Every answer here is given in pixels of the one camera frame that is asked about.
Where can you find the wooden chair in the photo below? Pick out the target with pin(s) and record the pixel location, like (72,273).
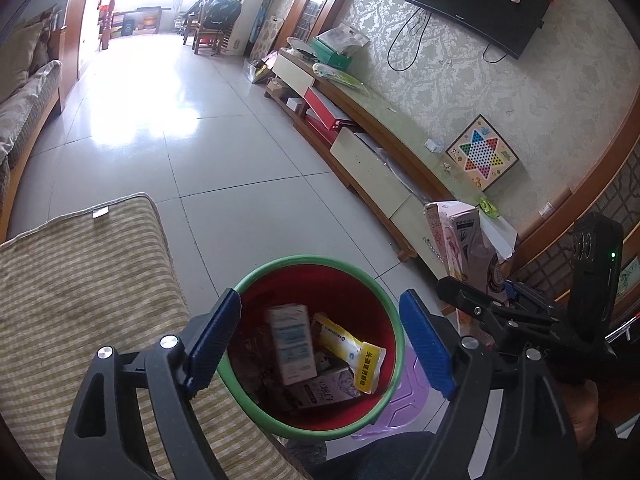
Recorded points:
(205,42)

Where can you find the dark drink carton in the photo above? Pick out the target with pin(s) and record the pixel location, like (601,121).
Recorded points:
(325,387)

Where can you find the patterned cushion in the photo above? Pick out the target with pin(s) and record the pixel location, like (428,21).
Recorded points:
(50,35)

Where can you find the floral board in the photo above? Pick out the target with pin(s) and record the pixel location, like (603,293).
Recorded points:
(266,40)

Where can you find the sofa with striped cover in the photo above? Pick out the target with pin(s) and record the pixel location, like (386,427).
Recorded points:
(20,110)

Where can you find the white green milk carton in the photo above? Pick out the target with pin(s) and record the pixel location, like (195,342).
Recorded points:
(292,345)

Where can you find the open cardboard box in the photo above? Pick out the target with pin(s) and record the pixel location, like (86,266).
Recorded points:
(260,70)

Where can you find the red flat box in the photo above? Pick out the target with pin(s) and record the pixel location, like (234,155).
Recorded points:
(327,110)

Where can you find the white yellow packet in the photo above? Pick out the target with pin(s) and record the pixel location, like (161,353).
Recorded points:
(350,350)

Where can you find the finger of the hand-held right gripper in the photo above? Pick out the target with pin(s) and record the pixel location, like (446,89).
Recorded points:
(520,299)
(465,297)

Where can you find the green box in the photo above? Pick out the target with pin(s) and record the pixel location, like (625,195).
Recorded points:
(330,57)

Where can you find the white plastic bag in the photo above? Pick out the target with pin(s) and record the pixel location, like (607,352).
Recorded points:
(342,37)

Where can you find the red wooden shelf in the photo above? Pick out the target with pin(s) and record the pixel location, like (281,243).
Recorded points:
(106,5)

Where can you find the person's leg in jeans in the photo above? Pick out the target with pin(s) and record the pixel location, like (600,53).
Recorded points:
(380,455)

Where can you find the green yellow plastic bag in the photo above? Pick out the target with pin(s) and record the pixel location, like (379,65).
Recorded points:
(340,80)

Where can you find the small white box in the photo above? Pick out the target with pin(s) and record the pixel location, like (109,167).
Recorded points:
(434,146)

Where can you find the black flat television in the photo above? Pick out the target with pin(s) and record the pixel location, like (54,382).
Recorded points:
(480,5)

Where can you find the wooden television cabinet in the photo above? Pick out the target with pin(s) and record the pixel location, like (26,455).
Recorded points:
(380,160)

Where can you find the beige cushion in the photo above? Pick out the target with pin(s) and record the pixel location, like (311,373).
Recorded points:
(20,55)

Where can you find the black backpack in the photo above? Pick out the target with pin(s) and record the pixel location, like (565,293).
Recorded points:
(220,12)

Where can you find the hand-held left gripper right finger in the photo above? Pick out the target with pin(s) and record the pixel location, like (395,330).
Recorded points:
(425,340)

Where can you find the purple plastic stool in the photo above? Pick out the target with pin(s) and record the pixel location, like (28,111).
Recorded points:
(407,410)

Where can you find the pink white carton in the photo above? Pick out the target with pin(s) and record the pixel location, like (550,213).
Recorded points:
(465,245)

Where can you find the person's right hand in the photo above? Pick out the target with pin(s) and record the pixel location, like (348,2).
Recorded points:
(582,410)

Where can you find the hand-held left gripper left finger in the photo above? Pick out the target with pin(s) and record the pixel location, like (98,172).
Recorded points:
(210,340)

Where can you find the star checkers board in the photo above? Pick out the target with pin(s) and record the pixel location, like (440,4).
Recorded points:
(482,152)

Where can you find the red trash bin green rim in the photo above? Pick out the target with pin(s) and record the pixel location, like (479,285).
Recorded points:
(300,285)

